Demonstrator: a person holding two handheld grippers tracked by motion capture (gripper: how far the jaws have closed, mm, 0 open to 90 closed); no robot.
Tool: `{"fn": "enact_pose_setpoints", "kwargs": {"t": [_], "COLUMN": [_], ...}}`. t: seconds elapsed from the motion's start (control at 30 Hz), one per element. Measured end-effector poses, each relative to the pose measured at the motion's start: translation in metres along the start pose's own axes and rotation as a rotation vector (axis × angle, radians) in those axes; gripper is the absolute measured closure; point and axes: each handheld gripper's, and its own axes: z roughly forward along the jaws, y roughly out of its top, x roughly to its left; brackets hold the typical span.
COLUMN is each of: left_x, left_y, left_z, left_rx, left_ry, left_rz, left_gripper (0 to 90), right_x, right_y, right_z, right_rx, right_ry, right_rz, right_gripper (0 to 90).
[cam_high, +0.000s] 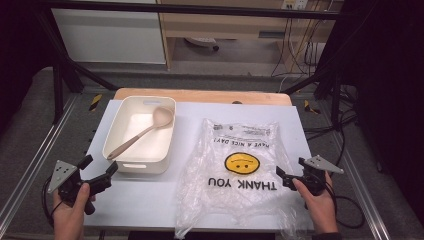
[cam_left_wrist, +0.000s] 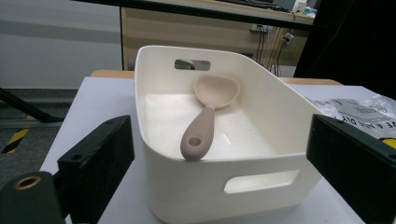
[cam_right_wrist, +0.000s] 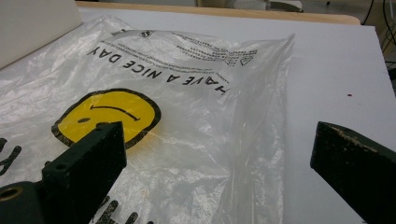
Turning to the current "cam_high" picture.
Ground person's left hand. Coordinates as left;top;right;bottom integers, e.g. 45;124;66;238
52;182;97;240

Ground grey chair base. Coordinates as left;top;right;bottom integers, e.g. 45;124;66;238
184;36;220;53

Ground black floor cables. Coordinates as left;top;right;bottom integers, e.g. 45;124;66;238
303;84;360;141

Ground light wooden desk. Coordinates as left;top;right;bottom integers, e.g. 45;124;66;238
156;0;344;72

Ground clear printed plastic bag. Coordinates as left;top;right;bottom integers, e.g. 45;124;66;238
173;118;316;240

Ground right hand-held gripper cable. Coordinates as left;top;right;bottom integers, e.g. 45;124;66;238
324;128;365;230

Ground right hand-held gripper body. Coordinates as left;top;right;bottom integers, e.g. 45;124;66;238
297;154;345;197

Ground hand-held gripper cable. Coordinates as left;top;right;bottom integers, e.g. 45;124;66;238
41;176;64;228
324;128;365;230

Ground beige wooden spoon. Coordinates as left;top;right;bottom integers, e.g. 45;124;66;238
106;106;175;161

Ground black metal crossbar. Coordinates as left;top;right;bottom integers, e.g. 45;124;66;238
33;0;348;21

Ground yellow black tape marker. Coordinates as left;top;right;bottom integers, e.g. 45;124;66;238
88;93;103;113
303;99;322;115

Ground black metal stand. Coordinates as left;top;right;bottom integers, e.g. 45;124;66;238
36;9;118;125
283;63;344;132

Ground white plastic bin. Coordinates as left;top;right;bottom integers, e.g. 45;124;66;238
102;95;177;175

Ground white cabinet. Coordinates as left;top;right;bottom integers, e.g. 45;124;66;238
51;0;167;65

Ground left hand-held gripper cable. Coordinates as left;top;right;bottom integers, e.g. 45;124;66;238
41;176;64;228

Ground hanging cable bundle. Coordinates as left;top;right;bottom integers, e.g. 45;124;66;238
271;13;334;79

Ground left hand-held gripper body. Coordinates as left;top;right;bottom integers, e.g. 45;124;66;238
47;159;98;216

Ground black curtain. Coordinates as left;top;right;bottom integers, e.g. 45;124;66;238
333;0;424;228
0;0;56;134

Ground wooden board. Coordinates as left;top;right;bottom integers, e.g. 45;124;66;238
113;87;294;107

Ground person's right hand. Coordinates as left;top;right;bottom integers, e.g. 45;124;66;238
292;173;339;234

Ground white wall socket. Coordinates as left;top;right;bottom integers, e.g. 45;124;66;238
281;0;309;11

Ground aluminium rail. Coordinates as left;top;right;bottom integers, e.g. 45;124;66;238
333;133;392;240
0;94;79;231

